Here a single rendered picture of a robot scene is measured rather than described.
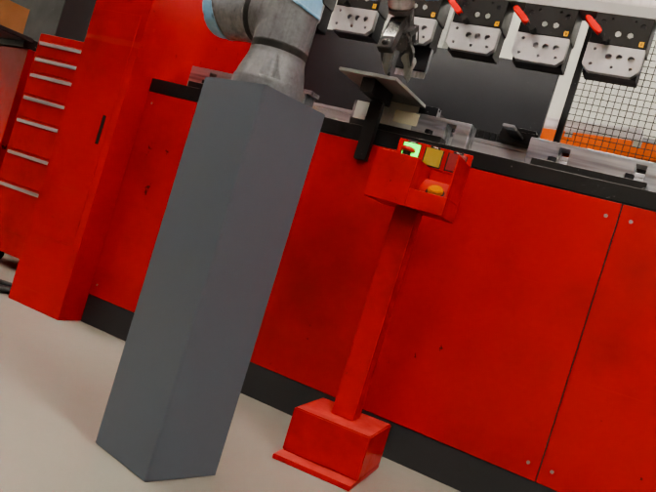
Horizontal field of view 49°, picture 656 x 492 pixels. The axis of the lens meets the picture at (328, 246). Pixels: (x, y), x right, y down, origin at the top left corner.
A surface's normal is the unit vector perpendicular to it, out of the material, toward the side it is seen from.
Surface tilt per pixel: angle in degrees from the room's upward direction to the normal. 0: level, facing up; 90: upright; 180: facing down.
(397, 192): 90
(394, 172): 90
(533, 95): 90
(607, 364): 90
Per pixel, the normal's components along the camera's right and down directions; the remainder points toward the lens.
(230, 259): 0.73, 0.24
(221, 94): -0.62, -0.18
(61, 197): -0.42, -0.11
